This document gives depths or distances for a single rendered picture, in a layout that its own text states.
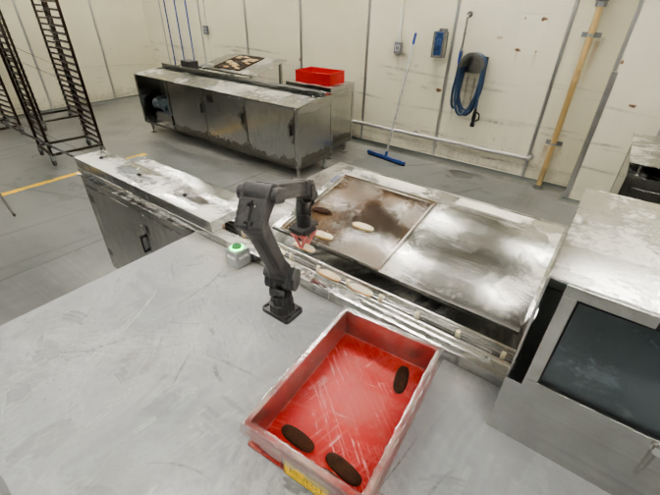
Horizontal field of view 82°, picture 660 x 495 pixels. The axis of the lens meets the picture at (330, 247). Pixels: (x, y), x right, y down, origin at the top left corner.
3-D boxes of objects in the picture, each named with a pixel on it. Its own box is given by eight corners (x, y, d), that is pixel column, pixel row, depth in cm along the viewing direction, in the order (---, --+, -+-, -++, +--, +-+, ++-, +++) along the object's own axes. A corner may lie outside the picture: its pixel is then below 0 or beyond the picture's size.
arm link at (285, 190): (235, 202, 97) (275, 208, 95) (237, 180, 96) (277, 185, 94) (291, 192, 138) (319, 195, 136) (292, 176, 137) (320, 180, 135)
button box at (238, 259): (226, 269, 157) (222, 247, 151) (241, 261, 163) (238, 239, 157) (240, 277, 153) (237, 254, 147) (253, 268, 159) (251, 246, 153)
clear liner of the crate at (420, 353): (241, 446, 92) (236, 422, 87) (343, 325, 127) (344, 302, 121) (363, 534, 77) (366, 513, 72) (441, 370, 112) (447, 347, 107)
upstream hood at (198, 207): (78, 168, 229) (73, 154, 224) (107, 160, 241) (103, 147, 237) (212, 237, 168) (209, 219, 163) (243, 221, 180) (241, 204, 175)
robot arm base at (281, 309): (261, 309, 133) (287, 325, 127) (259, 292, 128) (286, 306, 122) (278, 297, 139) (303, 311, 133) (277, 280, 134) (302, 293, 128)
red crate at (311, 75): (295, 81, 468) (294, 70, 461) (311, 77, 494) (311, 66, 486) (329, 85, 446) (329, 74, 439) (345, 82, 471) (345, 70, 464)
